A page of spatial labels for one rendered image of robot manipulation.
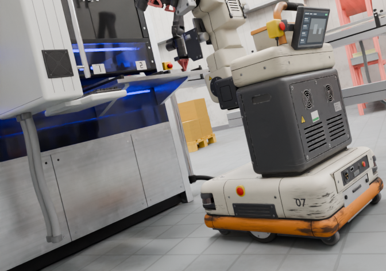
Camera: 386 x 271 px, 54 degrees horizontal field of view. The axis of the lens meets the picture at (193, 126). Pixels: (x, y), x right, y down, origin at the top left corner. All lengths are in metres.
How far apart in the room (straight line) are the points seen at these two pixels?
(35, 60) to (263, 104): 0.93
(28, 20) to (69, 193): 0.99
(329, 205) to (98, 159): 1.35
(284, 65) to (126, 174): 1.29
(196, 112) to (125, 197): 4.21
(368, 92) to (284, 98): 1.28
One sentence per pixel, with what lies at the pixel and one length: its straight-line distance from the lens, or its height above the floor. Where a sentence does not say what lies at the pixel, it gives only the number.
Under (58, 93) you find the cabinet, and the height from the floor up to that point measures 0.83.
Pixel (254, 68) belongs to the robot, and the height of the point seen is 0.75.
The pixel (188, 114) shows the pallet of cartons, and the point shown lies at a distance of 6.53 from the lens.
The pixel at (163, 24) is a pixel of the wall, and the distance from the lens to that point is 10.52.
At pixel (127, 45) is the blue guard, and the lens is 2.60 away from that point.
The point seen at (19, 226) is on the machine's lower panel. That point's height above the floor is 0.27.
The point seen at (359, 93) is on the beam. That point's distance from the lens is 2.76.
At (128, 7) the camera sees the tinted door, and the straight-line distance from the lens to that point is 2.73.
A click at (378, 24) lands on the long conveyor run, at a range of 2.68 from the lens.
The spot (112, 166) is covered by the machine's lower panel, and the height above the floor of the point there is 0.42.
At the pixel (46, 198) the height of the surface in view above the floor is 0.39.
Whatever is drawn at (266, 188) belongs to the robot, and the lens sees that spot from 1.62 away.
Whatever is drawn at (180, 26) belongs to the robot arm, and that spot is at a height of 1.18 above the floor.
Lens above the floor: 0.63
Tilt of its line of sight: 2 degrees down
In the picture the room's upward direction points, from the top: 13 degrees counter-clockwise
